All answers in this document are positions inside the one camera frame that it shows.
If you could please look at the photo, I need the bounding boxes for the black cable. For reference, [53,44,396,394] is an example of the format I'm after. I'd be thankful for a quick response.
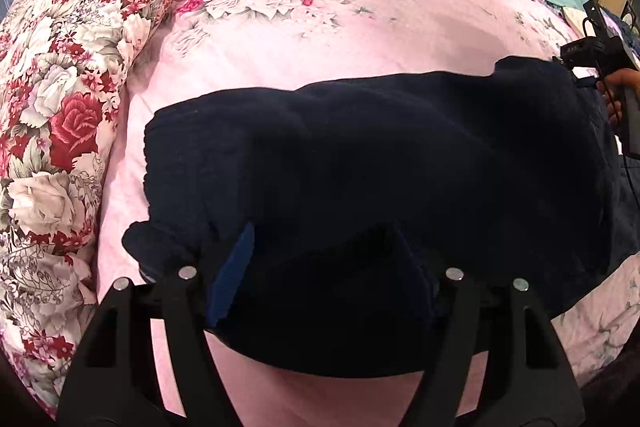
[580,14,640,208]

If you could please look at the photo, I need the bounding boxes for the pink floral bedsheet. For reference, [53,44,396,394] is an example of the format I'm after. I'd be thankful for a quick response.
[95,0,640,427]

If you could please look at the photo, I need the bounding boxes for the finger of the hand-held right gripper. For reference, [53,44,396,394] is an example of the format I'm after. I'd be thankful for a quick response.
[551,56,600,90]

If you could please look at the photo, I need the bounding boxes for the person's right hand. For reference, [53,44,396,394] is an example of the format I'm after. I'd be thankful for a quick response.
[597,69,640,126]

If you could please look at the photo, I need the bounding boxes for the dark navy pants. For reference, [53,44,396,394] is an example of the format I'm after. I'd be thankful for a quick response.
[122,55,640,379]

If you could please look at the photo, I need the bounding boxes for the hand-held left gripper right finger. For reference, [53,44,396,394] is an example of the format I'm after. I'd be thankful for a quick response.
[391,225,587,427]

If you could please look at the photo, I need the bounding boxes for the rose-patterned floral pillow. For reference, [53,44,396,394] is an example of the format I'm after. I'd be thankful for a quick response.
[0,0,189,420]

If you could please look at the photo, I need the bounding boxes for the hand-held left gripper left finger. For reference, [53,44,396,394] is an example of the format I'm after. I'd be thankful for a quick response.
[56,222,257,427]

